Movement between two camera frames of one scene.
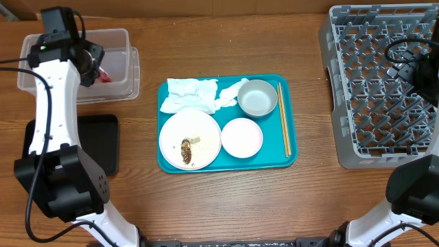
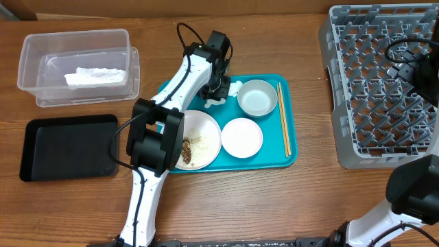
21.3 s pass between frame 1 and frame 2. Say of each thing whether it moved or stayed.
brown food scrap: stayed
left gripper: moved
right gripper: stayed
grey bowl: stayed
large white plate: stayed
